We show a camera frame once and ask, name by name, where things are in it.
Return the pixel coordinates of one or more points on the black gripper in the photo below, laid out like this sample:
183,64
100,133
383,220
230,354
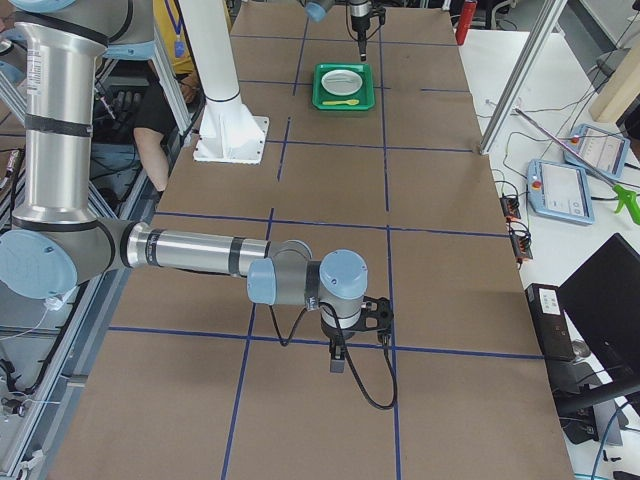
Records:
358,21
336,333

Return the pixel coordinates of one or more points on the yellow plastic spoon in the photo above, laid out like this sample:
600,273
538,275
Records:
345,102

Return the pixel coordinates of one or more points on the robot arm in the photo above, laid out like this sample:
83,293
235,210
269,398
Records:
56,242
317,10

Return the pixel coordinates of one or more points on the white round plate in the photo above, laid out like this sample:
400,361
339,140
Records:
341,82

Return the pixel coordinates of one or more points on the green plastic tray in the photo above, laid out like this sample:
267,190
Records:
365,95

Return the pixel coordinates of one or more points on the red cylinder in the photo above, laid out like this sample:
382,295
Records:
465,20

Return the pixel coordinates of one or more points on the brown paper table cover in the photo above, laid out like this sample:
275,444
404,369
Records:
192,381

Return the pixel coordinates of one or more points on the person in yellow shirt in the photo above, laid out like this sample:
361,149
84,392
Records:
172,31

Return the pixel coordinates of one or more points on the black computer box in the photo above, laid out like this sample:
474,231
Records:
549,322

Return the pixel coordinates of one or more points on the small orange electronics board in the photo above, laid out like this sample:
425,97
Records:
510,206

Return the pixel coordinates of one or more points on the person in black shirt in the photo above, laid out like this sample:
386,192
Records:
149,125

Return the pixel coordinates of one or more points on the near blue teach pendant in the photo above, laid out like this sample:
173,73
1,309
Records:
559,191

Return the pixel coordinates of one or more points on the blue teach pendant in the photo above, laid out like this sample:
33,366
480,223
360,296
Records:
603,150
559,191

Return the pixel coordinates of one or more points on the black monitor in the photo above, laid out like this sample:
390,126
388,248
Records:
601,299

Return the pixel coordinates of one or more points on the far blue teach pendant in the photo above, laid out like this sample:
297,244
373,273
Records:
603,150

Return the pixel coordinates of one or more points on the reacher grabber tool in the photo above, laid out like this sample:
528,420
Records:
626,198

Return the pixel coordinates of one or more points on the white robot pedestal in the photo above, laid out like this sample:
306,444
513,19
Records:
228,132

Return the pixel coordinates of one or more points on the aluminium frame post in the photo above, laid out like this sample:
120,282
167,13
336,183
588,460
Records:
536,40

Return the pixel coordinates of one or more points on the aluminium frame rack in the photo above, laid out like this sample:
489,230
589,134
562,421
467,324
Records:
36,334

